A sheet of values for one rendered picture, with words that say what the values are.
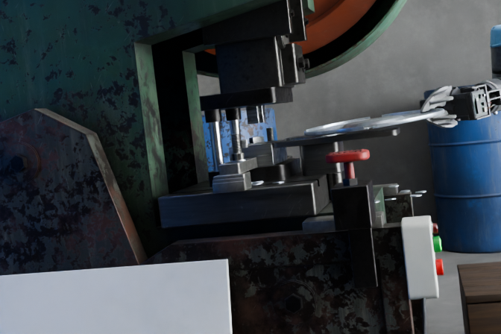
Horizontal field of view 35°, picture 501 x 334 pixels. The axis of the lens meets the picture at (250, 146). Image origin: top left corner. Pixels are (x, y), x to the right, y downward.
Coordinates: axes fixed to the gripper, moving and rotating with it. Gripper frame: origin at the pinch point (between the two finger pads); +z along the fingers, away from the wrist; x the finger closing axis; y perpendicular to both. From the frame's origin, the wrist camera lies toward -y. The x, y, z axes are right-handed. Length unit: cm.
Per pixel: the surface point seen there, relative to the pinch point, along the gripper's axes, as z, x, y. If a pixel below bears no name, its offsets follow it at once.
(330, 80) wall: -216, -4, -244
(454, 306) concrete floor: -110, 89, -90
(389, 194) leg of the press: -1.5, 18.3, -14.6
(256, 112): 29.7, -6.6, -18.7
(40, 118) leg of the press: 71, -14, -33
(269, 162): 32.9, 3.4, -13.6
